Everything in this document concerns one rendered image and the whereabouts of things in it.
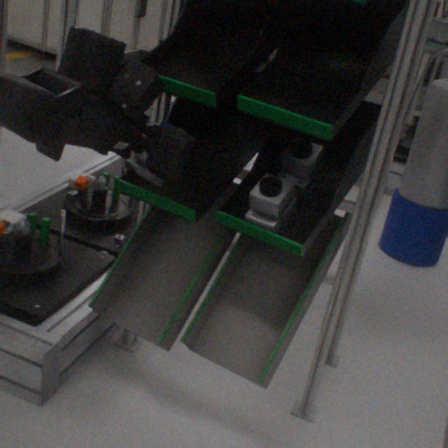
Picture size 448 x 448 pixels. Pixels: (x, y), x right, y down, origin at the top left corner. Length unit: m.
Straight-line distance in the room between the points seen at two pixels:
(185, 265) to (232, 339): 0.13
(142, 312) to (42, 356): 0.16
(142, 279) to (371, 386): 0.47
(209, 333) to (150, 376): 0.19
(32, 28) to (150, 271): 5.79
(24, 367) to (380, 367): 0.64
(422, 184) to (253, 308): 0.78
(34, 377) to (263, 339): 0.34
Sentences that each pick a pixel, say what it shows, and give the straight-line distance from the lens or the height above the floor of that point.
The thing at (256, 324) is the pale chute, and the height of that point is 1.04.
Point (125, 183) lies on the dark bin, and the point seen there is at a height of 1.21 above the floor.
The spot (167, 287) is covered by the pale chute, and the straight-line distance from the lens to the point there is 1.06.
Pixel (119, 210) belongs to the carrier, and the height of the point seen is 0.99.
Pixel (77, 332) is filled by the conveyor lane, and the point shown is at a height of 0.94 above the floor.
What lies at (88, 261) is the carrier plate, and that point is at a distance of 1.26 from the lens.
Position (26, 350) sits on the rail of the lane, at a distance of 1.07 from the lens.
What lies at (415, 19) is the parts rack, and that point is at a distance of 0.94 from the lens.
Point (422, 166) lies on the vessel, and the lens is 1.71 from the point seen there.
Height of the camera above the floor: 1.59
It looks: 24 degrees down
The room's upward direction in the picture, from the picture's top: 11 degrees clockwise
